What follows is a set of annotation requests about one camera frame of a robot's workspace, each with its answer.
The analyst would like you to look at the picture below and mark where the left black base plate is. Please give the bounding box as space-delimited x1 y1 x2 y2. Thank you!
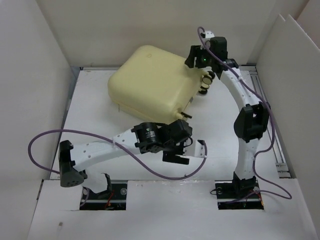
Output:
79 181 128 211

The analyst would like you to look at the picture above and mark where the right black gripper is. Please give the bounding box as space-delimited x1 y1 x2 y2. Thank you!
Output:
185 44 216 69

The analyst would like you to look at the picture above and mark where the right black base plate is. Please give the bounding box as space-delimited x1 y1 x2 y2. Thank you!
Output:
210 181 264 210

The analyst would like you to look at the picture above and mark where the yellow suitcase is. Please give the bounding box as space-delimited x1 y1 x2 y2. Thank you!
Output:
107 45 215 124

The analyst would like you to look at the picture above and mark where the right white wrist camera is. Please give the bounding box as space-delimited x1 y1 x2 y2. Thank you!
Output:
201 30 215 42

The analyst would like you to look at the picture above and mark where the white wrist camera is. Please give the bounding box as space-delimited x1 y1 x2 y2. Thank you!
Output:
189 140 207 158
201 30 215 42

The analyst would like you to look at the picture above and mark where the aluminium rail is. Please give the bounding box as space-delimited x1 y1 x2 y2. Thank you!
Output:
249 70 292 179

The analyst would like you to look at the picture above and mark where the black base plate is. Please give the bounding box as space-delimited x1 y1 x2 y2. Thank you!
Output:
79 181 128 211
210 181 264 210

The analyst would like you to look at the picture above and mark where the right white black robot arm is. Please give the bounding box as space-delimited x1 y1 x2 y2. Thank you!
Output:
184 33 269 197

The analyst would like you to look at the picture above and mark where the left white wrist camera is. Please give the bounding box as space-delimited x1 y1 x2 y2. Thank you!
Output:
189 140 207 158

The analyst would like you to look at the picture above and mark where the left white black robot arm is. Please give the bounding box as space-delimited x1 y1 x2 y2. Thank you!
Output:
58 119 193 199

